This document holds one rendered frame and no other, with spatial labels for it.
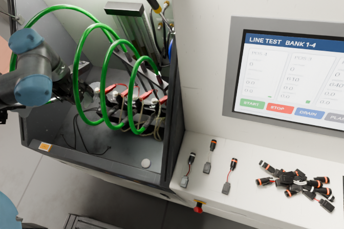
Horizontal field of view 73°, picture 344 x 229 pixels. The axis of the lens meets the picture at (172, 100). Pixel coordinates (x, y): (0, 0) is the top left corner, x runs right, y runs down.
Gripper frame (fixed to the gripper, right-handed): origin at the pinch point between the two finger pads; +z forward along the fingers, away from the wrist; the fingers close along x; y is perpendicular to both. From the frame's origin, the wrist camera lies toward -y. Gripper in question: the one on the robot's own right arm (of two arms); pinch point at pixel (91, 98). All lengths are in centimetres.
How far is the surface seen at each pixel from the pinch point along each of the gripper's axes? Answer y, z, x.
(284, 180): 11, 8, 70
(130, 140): 5.1, 27.9, 8.5
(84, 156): 18.9, 15.9, -2.9
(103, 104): 7.5, -15.8, 16.5
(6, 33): -113, 111, -251
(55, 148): 19.1, 15.9, -17.6
